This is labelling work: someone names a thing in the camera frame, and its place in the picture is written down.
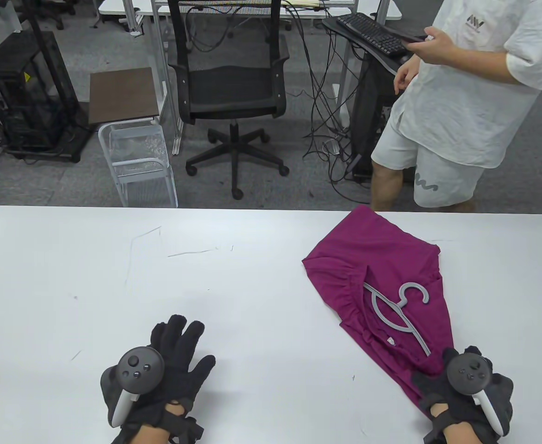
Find person's right hand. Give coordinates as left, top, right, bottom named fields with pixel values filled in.
left=412, top=346, right=515, bottom=438

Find person's left hand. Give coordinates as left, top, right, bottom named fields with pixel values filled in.
left=100, top=314, right=217, bottom=430

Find gray hanger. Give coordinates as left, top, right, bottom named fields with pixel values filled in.
left=363, top=283, right=431, bottom=356

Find magenta shorts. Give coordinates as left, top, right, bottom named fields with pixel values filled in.
left=302, top=205, right=456, bottom=408

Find person's left forearm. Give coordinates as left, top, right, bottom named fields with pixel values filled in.
left=130, top=422, right=173, bottom=444

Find person's right forearm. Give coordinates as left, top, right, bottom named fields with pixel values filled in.
left=441, top=422, right=480, bottom=444

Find gray handheld controller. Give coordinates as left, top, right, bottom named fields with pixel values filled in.
left=446, top=354, right=503, bottom=437
left=109, top=347, right=166, bottom=427

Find white cart with brown top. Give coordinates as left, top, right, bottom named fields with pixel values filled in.
left=88, top=67, right=179, bottom=208

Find black mesh office chair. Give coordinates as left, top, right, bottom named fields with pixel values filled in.
left=167, top=0, right=291, bottom=200

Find black computer cart with tray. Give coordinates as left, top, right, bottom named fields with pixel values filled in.
left=322, top=13, right=426, bottom=184

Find black computer rack with pole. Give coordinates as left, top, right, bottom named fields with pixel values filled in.
left=0, top=0, right=93, bottom=164

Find black keyboard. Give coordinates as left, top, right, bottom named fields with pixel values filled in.
left=336, top=13, right=412, bottom=59

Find black swivel chair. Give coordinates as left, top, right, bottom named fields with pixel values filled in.
left=34, top=0, right=78, bottom=31

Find tangle of black cables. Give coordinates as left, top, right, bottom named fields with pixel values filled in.
left=282, top=0, right=394, bottom=200

